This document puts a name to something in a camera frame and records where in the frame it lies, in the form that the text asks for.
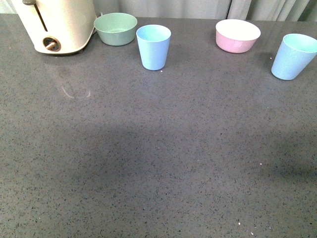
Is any blue cup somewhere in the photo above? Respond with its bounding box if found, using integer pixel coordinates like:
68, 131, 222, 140
136, 24, 171, 71
271, 33, 317, 80

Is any green bowl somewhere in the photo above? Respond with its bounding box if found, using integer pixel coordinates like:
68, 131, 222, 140
94, 12, 138, 46

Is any pink bowl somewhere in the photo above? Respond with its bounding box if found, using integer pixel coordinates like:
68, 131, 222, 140
215, 19, 261, 54

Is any white toaster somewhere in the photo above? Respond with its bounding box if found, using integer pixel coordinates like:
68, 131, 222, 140
12, 0, 97, 54

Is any grey curtain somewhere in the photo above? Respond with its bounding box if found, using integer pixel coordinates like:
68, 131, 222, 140
0, 0, 317, 22

